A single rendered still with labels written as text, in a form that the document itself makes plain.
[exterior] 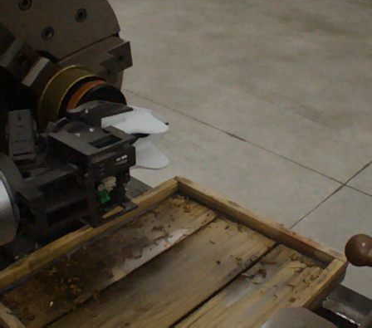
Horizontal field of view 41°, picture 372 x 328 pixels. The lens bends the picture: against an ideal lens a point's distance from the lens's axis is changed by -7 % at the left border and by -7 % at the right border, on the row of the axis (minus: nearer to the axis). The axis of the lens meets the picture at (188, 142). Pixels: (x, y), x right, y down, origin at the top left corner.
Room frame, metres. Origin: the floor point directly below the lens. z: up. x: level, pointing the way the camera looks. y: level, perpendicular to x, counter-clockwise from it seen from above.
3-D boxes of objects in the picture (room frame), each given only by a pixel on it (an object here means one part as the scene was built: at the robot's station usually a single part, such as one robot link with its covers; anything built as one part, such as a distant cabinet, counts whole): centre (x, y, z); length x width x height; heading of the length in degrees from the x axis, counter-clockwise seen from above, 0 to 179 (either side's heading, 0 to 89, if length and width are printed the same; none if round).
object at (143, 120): (0.47, 0.04, 1.09); 0.09 x 0.06 x 0.03; 136
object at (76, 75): (0.55, 0.13, 1.08); 0.09 x 0.09 x 0.09; 47
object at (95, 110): (0.45, 0.09, 1.10); 0.09 x 0.02 x 0.05; 136
